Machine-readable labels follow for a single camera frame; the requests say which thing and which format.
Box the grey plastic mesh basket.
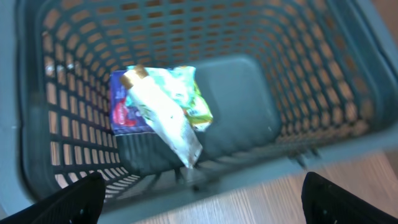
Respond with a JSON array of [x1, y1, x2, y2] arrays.
[[1, 0, 397, 223]]

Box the white tube gold cap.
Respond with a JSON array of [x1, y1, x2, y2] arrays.
[[119, 65, 203, 169]]

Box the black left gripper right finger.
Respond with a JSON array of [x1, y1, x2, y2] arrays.
[[301, 172, 397, 224]]

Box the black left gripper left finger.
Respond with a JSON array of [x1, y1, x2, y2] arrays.
[[1, 172, 105, 224]]

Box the purple snack packet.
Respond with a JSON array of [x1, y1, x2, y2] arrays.
[[109, 70, 154, 136]]

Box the green snack pouch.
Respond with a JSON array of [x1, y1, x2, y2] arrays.
[[145, 66, 213, 132]]

